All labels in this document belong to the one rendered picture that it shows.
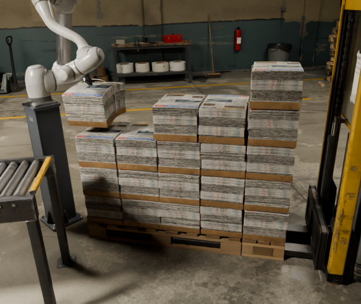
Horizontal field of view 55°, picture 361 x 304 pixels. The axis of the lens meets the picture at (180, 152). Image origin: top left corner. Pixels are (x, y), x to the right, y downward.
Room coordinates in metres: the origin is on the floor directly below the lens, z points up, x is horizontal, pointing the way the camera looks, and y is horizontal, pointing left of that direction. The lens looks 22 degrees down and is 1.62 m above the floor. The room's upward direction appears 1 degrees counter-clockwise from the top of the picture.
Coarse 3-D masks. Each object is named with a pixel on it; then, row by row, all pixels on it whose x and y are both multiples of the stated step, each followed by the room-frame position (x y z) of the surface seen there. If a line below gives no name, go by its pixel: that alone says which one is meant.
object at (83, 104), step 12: (72, 96) 2.24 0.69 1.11; (84, 96) 2.22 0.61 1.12; (96, 96) 2.21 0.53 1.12; (108, 96) 2.28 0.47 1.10; (72, 108) 2.27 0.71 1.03; (84, 108) 2.24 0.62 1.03; (96, 108) 2.22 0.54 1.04; (108, 108) 2.28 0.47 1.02; (72, 120) 2.28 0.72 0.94; (84, 120) 2.26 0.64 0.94; (96, 120) 2.24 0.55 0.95
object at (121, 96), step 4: (116, 84) 2.44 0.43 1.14; (120, 84) 2.49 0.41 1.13; (120, 88) 2.49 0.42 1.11; (124, 88) 2.57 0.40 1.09; (120, 92) 2.49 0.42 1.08; (124, 92) 2.56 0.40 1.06; (120, 96) 2.48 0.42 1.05; (124, 96) 2.56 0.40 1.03; (120, 100) 2.49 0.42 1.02; (124, 100) 2.56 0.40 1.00; (120, 104) 2.48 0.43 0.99; (124, 104) 2.55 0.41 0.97; (120, 108) 2.47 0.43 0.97
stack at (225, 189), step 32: (96, 128) 2.43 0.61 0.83; (128, 128) 2.41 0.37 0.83; (96, 160) 2.23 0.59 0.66; (128, 160) 2.18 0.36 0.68; (160, 160) 2.13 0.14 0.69; (192, 160) 2.09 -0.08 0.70; (224, 160) 2.04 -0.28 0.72; (128, 192) 2.19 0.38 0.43; (160, 192) 2.14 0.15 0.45; (192, 192) 2.08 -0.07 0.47; (224, 192) 2.04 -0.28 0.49; (96, 224) 2.25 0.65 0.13; (192, 224) 2.08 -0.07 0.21; (224, 224) 2.03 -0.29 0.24
